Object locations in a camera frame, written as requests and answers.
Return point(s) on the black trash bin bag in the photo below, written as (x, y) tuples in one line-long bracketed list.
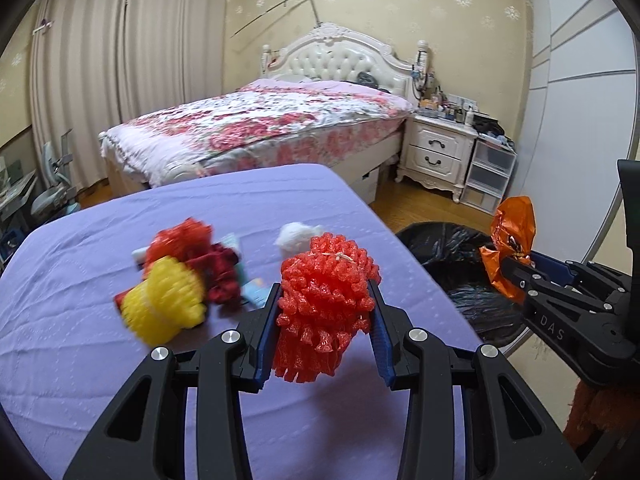
[(450, 253)]

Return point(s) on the white nightstand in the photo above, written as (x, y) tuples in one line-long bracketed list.
[(436, 153)]

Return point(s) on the white tufted headboard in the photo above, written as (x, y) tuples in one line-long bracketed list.
[(335, 52)]

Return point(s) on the yellow foam fruit net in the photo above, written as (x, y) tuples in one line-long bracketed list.
[(169, 300)]

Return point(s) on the bed with floral bedspread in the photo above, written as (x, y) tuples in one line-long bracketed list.
[(266, 123)]

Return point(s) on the white foam net ball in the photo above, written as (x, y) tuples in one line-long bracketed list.
[(295, 237)]

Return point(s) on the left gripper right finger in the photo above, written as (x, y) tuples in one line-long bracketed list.
[(507, 432)]

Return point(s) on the red foam fruit net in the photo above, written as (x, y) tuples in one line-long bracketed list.
[(325, 303)]

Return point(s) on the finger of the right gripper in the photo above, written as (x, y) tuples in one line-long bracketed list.
[(519, 273), (550, 264)]

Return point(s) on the red mesh net ball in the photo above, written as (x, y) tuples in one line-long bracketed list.
[(190, 239)]

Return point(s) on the clear plastic drawer unit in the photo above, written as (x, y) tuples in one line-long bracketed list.
[(489, 174)]

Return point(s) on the purple tablecloth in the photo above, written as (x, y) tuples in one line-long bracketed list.
[(65, 351)]

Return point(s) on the orange foil wrapper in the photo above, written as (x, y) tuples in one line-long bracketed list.
[(512, 232)]

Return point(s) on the desk with clutter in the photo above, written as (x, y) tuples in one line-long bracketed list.
[(14, 226)]

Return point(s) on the beige curtain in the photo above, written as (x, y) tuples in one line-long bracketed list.
[(98, 63)]

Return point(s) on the grey desk chair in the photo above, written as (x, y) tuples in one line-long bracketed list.
[(59, 198)]

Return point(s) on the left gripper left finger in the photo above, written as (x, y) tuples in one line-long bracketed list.
[(140, 434)]

